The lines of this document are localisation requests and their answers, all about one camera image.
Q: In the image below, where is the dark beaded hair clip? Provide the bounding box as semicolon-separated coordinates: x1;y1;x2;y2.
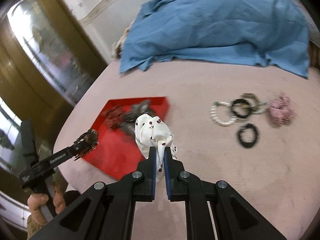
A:
73;128;99;160

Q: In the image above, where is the black hair tie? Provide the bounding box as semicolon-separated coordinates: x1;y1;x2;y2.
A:
230;98;253;119
236;123;260;148

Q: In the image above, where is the white red-dotted scrunchie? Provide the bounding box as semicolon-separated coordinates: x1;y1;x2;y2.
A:
135;114;177;182

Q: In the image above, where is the white pearl bracelet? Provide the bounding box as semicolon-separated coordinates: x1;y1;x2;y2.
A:
210;101;238;127

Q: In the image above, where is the pink checked scrunchie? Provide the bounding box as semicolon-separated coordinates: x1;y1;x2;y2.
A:
267;93;297;126

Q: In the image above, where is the person's left hand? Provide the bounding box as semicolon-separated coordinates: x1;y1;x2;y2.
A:
26;182;67;227

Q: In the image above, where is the red tray box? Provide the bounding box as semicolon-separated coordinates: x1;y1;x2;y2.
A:
81;96;170;181

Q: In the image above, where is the dark red beaded item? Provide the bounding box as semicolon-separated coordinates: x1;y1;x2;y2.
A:
102;105;125;130

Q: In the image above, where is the grey scrunchie in tray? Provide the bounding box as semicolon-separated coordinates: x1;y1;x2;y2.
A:
120;99;155;137

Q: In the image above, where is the blue cloth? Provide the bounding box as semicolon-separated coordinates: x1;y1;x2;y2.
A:
119;0;310;77

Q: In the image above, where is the glass door wooden frame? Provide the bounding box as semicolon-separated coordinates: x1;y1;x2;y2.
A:
1;0;106;203

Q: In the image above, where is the gold beaded bracelet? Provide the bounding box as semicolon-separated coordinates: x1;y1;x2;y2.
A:
241;93;262;113

